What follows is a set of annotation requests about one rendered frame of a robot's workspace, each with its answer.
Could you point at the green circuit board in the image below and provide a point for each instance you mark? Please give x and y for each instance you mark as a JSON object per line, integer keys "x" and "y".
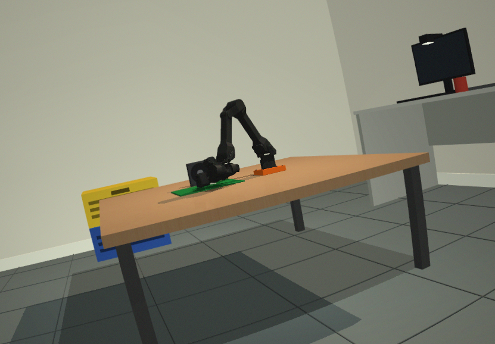
{"x": 193, "y": 190}

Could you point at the black cooling fan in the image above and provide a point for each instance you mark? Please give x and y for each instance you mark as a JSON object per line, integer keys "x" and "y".
{"x": 193, "y": 169}

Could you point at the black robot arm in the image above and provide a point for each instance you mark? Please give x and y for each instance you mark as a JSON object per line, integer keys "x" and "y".
{"x": 226, "y": 151}

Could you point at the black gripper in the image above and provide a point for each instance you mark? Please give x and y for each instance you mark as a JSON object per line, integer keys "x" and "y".
{"x": 203, "y": 179}

